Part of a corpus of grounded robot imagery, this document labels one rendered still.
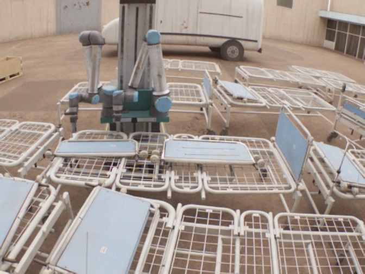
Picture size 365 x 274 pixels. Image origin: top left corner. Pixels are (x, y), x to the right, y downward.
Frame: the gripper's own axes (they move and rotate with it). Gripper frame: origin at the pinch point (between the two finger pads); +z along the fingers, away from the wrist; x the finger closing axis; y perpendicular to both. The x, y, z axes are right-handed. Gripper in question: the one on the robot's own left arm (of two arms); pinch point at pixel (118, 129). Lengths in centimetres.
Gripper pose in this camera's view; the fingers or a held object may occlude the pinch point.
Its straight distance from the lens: 257.7
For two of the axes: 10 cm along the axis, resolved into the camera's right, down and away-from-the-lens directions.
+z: -0.2, 9.6, 2.8
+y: -9.9, 0.1, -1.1
